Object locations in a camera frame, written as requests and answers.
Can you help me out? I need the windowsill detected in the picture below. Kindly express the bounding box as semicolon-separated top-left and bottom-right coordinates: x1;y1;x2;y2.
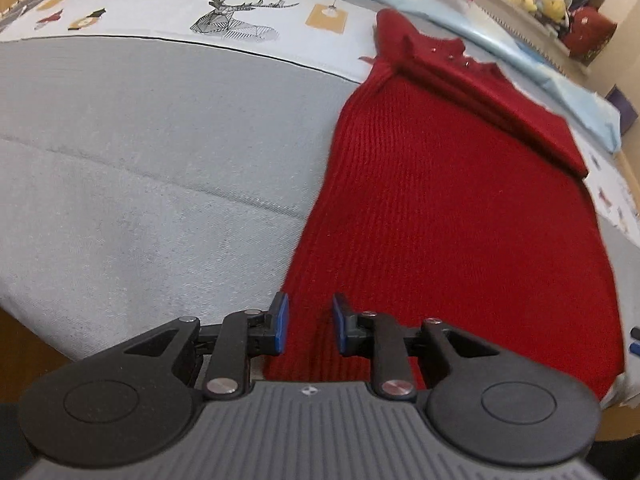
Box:
469;0;592;77

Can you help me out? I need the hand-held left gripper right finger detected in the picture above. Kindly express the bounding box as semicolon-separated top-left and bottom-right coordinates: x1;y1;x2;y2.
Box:
332;293;502;402

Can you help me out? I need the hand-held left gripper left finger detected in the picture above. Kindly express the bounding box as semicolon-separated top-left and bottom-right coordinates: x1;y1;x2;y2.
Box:
122;290;291;402

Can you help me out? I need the light blue sheet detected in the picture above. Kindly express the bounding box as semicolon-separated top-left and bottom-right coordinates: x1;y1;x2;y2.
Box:
107;0;624;154

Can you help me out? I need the round yellow plush toy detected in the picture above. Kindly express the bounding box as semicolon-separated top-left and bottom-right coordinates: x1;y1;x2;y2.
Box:
537;0;572;24

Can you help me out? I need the grey printed bed sheet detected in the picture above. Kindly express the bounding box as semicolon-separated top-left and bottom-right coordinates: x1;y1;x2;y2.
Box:
0;0;640;413

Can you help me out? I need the dark red knit sweater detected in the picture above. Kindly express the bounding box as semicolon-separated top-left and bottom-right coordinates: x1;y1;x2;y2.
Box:
262;7;627;402

